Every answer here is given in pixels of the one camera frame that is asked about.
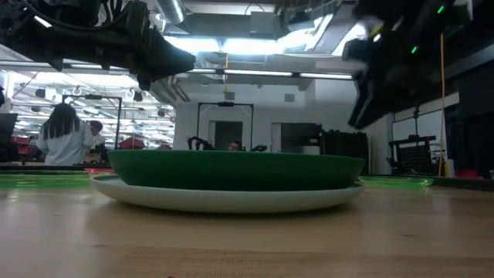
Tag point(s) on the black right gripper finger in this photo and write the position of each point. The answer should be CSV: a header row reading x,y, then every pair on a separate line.
x,y
370,102

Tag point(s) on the green translucent small plate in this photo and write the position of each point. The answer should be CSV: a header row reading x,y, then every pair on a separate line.
x,y
397,182
38,181

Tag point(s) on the red translucent small plate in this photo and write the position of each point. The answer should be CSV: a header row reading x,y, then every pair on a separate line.
x,y
98,170

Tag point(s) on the green bowl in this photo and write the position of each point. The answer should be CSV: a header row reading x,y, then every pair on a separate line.
x,y
231,170

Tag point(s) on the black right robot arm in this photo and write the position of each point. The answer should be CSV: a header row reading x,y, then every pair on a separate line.
x,y
428,34

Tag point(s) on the black robot arm in background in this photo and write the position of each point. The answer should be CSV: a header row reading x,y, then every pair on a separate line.
x,y
198,143

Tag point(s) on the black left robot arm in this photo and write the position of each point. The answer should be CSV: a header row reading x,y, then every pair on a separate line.
x,y
58,34

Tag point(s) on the black cabinets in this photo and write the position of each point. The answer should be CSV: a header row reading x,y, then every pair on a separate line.
x,y
343,148

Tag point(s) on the red bag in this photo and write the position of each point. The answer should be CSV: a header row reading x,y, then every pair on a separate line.
x,y
133,144

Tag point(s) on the person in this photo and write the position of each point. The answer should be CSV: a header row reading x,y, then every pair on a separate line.
x,y
234,146
97,133
63,143

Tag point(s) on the black pegboard cart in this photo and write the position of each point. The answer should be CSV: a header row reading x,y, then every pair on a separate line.
x,y
415,158

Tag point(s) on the long ceiling light strip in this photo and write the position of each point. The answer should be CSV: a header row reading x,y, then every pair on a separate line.
x,y
258,73

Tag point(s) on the pale plastic container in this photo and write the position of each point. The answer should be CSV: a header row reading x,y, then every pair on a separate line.
x,y
450,170

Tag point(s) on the red bin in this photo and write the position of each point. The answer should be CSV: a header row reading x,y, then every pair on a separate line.
x,y
467,173

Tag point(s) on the light blue large plate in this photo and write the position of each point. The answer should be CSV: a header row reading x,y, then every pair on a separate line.
x,y
227,201

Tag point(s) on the dark monitor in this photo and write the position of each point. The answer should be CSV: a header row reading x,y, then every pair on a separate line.
x,y
7,129

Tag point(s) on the silver ceiling duct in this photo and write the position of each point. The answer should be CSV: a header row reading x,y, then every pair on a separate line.
x,y
171,9

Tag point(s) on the tall black frame stand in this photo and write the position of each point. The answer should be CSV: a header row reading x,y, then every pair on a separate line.
x,y
118,123

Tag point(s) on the black frame stand with camera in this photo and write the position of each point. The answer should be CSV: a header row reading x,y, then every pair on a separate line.
x,y
225,104

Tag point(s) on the dark wall screen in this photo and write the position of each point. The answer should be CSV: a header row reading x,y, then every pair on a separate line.
x,y
301,137

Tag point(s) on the wall vent grille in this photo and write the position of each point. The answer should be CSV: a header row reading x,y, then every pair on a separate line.
x,y
289,97

